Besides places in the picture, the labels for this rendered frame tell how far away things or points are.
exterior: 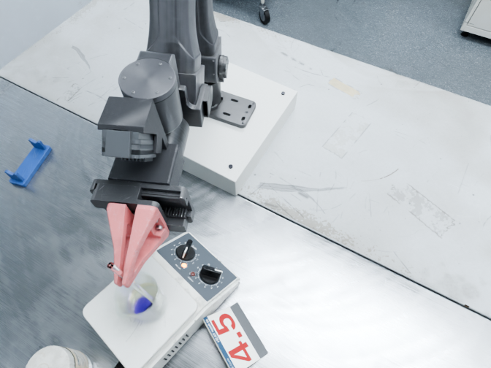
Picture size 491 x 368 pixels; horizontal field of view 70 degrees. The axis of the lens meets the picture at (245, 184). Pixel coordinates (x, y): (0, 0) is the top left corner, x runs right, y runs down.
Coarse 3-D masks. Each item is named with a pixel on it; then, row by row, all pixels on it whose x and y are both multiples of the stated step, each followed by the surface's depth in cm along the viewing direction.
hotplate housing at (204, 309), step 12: (156, 252) 55; (168, 264) 54; (180, 276) 53; (192, 288) 52; (228, 288) 55; (204, 300) 51; (216, 300) 52; (204, 312) 51; (192, 324) 50; (180, 336) 49; (168, 348) 48; (156, 360) 47; (168, 360) 52
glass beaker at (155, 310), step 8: (144, 272) 44; (136, 280) 46; (144, 280) 47; (152, 280) 46; (120, 288) 44; (128, 288) 46; (160, 288) 46; (120, 296) 44; (128, 296) 47; (160, 296) 45; (120, 304) 43; (152, 304) 42; (160, 304) 45; (120, 312) 42; (128, 312) 45; (144, 312) 42; (152, 312) 44; (160, 312) 46; (144, 320) 45; (152, 320) 46
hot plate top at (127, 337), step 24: (144, 264) 52; (168, 288) 50; (96, 312) 48; (168, 312) 48; (192, 312) 48; (120, 336) 47; (144, 336) 47; (168, 336) 47; (120, 360) 45; (144, 360) 45
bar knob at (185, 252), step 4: (188, 240) 57; (188, 244) 56; (176, 248) 57; (180, 248) 57; (184, 248) 55; (188, 248) 55; (192, 248) 58; (176, 252) 56; (180, 252) 56; (184, 252) 55; (188, 252) 55; (192, 252) 57; (180, 256) 56; (184, 256) 55; (188, 256) 56; (192, 256) 56; (184, 260) 56; (188, 260) 56
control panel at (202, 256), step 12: (180, 240) 59; (192, 240) 60; (168, 252) 56; (204, 252) 58; (180, 264) 55; (192, 264) 56; (204, 264) 56; (216, 264) 57; (192, 276) 54; (228, 276) 56; (204, 288) 53; (216, 288) 53
